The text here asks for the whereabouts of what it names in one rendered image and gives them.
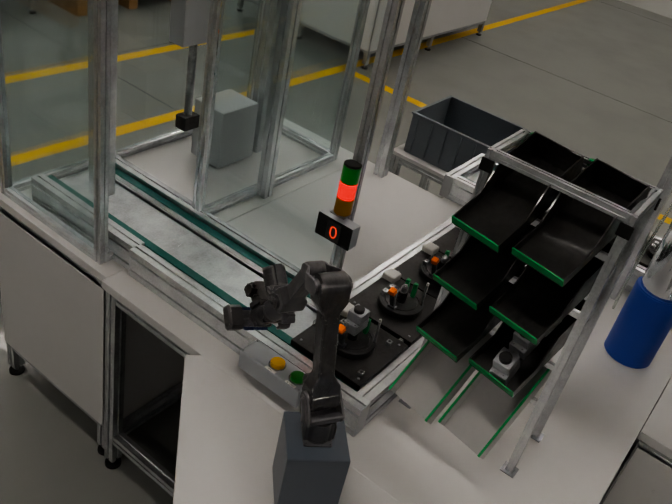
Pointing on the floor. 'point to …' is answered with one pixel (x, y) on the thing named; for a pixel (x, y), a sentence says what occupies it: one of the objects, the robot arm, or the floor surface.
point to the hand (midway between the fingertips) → (247, 321)
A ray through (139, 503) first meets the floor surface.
